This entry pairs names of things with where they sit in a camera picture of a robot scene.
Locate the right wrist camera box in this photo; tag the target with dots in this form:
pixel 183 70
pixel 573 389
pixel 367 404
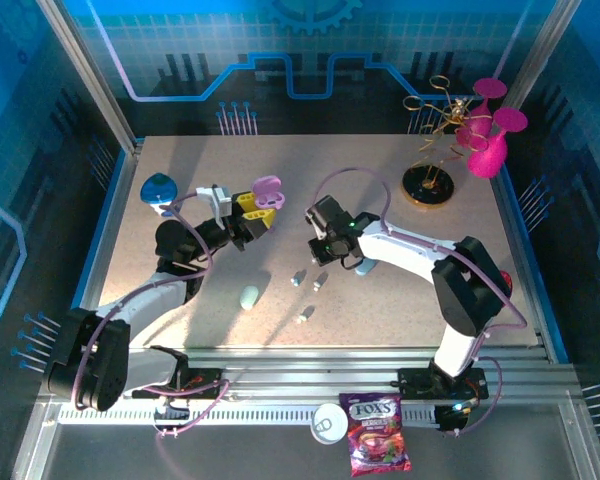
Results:
pixel 326 210

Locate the aluminium base frame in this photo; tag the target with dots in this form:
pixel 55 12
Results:
pixel 290 370

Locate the blue white globe figurine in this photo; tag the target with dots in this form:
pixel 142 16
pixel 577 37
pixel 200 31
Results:
pixel 157 187

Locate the purple Fox's candy bag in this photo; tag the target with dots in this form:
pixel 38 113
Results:
pixel 375 435

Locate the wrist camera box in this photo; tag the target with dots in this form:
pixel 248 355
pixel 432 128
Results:
pixel 222 200
pixel 326 210

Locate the aluminium frame post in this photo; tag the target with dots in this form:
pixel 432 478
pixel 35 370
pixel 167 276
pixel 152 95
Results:
pixel 87 75
pixel 540 55

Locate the mint earbud charging case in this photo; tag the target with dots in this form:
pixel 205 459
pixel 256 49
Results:
pixel 249 298

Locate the blue earbud charging case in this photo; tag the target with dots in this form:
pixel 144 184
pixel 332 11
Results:
pixel 362 270

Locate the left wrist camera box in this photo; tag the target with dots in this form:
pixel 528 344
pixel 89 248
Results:
pixel 222 200

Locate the magenta red bowl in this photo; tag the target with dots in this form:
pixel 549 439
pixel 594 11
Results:
pixel 506 280

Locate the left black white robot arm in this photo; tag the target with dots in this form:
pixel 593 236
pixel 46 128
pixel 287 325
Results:
pixel 150 300

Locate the purple earbud charging case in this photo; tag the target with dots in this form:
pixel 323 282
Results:
pixel 267 185

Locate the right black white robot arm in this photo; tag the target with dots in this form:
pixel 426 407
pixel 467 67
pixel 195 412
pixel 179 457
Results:
pixel 405 250

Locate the pink wine glass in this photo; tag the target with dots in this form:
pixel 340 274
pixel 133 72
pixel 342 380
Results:
pixel 486 160
pixel 490 89

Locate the black electronics board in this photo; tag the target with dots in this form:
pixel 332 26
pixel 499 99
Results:
pixel 450 420

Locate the white pull-tab can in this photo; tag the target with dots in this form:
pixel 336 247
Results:
pixel 330 420

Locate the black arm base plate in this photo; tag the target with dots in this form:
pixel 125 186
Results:
pixel 205 385
pixel 415 382

